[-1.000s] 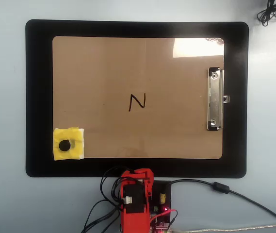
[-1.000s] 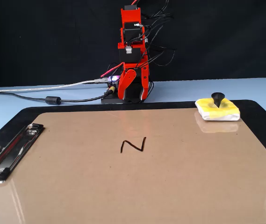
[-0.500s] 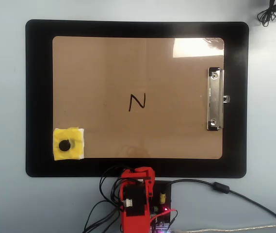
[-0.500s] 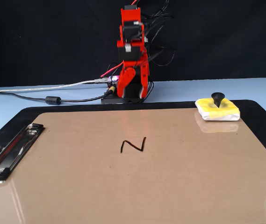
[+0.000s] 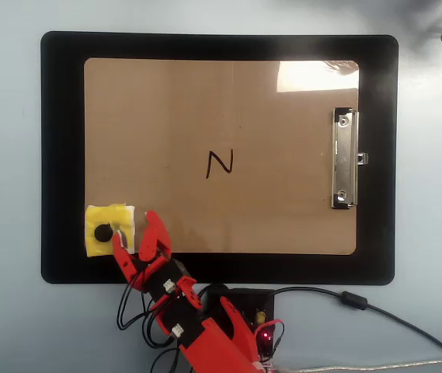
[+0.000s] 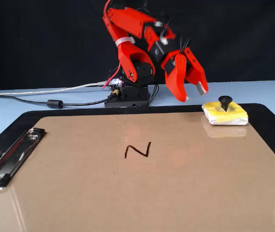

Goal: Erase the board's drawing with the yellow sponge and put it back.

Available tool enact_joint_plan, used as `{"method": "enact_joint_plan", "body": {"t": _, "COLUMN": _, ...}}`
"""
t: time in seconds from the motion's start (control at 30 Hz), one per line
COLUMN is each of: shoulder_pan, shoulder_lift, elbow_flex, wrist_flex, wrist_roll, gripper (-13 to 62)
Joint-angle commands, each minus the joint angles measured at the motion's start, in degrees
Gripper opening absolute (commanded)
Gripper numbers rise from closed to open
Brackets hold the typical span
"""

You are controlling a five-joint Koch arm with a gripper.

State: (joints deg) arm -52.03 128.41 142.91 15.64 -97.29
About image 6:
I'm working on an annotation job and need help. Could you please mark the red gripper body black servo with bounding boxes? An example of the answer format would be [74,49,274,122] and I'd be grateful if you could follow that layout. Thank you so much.
[160,47,196,75]

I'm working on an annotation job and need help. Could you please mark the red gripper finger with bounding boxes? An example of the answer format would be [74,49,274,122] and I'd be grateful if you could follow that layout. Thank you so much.
[164,53,190,102]
[186,48,209,97]

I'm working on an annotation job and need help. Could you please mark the yellow sponge with black knob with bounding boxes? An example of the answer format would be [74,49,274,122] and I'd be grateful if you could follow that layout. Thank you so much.
[202,95,249,126]

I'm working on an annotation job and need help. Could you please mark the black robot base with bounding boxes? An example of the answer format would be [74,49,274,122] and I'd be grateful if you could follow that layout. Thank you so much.
[104,60,158,108]

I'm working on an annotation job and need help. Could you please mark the black desk mat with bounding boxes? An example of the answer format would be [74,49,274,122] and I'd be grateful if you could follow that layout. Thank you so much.
[0,103,275,176]

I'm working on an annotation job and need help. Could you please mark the controller board with purple LED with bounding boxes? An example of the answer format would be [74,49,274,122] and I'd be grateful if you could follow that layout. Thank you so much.
[107,77,125,89]

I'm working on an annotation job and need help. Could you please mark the black marker mark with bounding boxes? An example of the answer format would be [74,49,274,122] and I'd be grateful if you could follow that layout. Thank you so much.
[124,142,152,160]

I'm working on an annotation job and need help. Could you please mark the brown clipboard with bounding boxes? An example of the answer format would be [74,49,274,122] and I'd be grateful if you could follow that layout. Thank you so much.
[0,111,275,232]

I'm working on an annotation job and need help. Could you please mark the silver metal clipboard clip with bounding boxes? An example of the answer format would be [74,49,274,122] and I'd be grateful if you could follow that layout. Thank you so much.
[0,127,47,191]

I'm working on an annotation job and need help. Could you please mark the black base servo cables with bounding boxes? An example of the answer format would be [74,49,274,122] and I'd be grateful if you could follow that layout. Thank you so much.
[145,83,159,107]

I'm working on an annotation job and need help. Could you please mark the black wrist servo cables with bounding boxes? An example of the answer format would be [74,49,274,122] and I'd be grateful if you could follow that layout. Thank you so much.
[151,14,193,53]

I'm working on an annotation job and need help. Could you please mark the black power cable with ferrite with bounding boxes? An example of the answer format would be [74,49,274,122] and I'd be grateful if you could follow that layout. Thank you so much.
[0,92,118,109]

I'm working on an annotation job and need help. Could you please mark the silver braided USB cable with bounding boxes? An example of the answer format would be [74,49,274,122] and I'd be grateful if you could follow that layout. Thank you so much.
[0,82,109,98]

